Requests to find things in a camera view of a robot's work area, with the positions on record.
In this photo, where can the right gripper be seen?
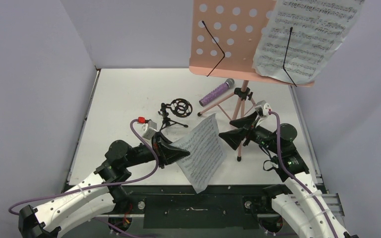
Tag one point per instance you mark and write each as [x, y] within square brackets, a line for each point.
[249, 130]

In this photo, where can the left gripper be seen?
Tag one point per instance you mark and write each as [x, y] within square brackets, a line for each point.
[165, 153]

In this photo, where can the sheet music page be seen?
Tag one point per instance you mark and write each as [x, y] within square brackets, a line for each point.
[207, 153]
[301, 36]

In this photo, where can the pink music stand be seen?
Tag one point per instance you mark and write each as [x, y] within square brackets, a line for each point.
[225, 34]

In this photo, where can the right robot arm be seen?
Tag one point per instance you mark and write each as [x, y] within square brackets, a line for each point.
[298, 200]

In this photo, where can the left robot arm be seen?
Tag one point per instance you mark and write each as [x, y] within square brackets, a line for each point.
[99, 193]

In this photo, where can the purple glitter microphone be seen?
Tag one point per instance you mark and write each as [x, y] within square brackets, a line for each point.
[218, 91]

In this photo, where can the black mini tripod mic stand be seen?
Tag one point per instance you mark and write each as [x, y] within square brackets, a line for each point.
[179, 107]

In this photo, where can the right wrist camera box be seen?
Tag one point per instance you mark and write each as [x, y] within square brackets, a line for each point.
[262, 109]

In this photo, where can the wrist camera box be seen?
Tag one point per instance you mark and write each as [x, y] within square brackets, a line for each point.
[262, 109]
[149, 127]

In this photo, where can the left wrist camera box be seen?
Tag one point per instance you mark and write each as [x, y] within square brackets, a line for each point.
[149, 127]

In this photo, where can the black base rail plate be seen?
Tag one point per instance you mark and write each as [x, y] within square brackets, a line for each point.
[180, 207]

